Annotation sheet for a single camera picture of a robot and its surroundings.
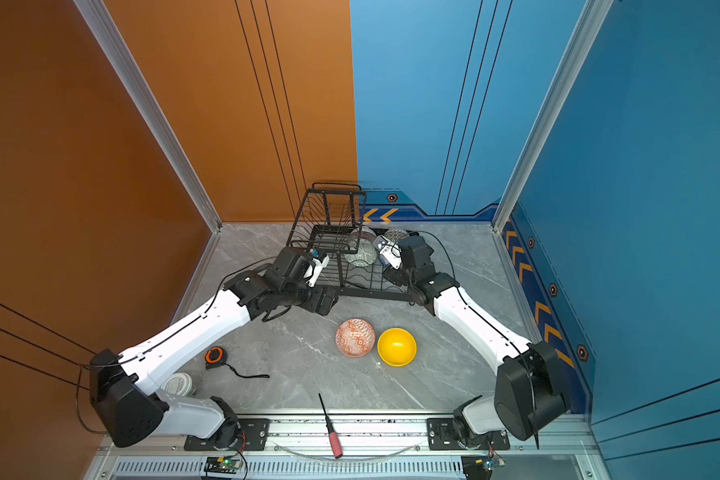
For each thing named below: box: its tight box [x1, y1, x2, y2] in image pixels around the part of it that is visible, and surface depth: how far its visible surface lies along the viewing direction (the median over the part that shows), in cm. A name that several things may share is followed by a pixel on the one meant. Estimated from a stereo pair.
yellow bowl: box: [377, 327, 417, 367], surface depth 87 cm
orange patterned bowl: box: [335, 318, 376, 358], surface depth 90 cm
